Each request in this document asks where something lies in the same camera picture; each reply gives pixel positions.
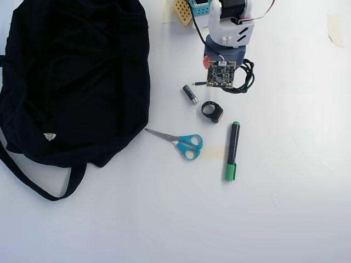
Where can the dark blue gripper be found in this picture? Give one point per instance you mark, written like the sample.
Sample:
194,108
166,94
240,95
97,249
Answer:
212,51

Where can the white and teal robot arm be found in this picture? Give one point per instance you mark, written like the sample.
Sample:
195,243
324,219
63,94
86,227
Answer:
219,30

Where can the black fabric bag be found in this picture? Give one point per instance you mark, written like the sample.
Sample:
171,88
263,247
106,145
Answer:
68,82

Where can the black cylindrical battery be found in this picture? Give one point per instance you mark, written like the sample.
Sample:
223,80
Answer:
189,94

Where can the masking tape strip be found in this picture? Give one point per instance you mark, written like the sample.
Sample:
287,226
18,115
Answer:
214,153
167,13
336,30

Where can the green and black marker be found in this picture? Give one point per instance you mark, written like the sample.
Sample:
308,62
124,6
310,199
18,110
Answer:
232,148

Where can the bare camera circuit board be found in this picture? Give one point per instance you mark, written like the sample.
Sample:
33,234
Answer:
220,74

